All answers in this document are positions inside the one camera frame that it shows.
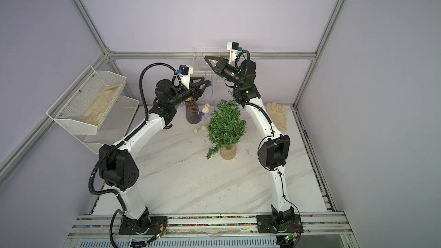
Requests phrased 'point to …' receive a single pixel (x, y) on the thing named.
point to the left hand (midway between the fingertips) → (205, 81)
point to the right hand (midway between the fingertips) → (204, 61)
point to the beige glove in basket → (96, 112)
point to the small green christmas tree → (226, 128)
